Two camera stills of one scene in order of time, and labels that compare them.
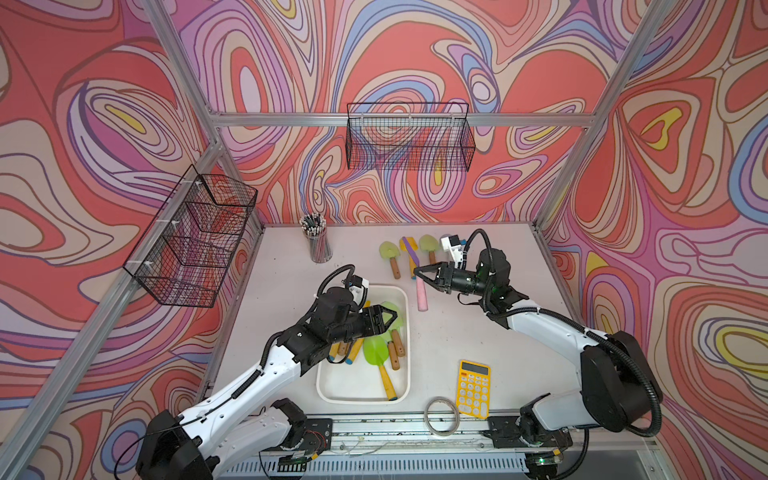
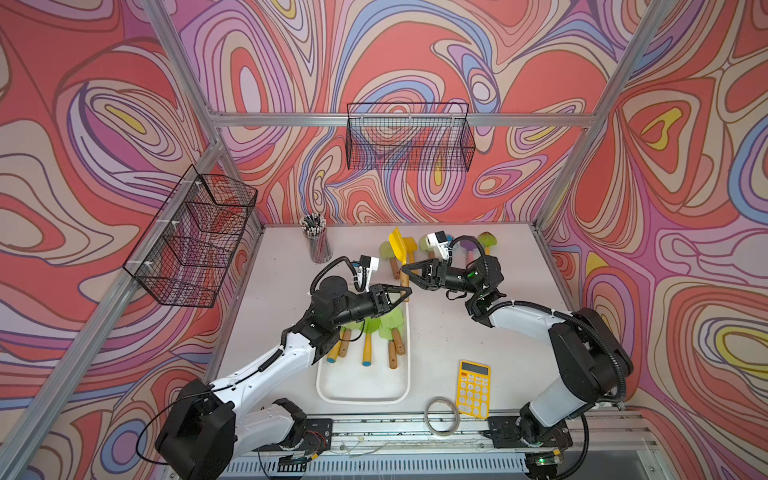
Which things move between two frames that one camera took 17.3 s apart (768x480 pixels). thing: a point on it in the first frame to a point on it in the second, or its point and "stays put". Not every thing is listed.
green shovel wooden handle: x=390 y=250 stays put
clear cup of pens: x=314 y=228 stays put
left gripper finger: x=377 y=313 to x=381 y=291
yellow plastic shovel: x=414 y=245 stays put
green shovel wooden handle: x=430 y=244 stays put
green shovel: x=375 y=351 to x=487 y=240
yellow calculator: x=473 y=395 stays put
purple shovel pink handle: x=420 y=283 to x=470 y=245
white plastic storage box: x=362 y=382 stays put
